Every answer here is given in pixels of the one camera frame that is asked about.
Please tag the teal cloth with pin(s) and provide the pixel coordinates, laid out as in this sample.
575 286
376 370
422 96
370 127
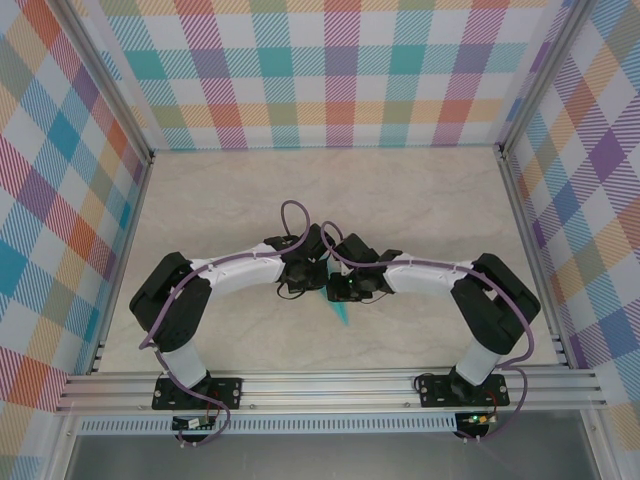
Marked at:
342 311

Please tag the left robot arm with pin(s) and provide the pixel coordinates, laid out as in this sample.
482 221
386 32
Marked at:
240 272

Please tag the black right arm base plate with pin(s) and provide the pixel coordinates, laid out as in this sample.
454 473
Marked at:
435 392

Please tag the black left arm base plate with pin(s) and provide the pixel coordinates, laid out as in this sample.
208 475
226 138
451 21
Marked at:
227 392

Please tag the small left circuit board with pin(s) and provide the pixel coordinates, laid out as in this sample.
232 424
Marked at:
192 424

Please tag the small right circuit board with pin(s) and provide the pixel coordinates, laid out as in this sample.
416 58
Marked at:
477 419

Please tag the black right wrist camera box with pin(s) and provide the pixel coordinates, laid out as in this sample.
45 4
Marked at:
356 251

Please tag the small circuit board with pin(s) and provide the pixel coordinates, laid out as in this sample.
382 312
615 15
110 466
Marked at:
192 424
477 419

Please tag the aluminium side rail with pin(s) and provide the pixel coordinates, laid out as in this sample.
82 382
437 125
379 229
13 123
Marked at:
134 215
522 215

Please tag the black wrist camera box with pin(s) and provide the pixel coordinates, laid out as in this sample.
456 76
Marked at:
317 240
356 251

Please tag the aluminium mounting rail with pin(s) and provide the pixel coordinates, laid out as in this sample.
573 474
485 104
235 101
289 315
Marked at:
325 390

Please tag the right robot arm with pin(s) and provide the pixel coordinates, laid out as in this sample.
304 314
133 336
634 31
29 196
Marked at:
425 277

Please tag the grey metal sheet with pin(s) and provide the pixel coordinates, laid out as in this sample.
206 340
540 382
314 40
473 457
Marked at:
325 457

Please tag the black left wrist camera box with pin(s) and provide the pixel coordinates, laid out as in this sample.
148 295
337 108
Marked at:
317 240

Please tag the aluminium frame post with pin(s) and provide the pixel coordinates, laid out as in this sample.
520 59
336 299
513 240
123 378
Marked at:
542 75
107 80

